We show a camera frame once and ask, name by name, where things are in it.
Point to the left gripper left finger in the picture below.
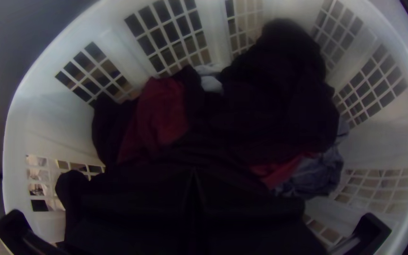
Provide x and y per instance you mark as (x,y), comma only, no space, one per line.
(136,226)

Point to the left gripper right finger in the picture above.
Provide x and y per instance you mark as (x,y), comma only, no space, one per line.
(253,226)

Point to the heap of clothes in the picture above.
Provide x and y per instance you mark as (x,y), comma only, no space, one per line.
(260,106)

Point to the white laundry basket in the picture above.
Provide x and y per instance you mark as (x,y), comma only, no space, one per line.
(66,120)

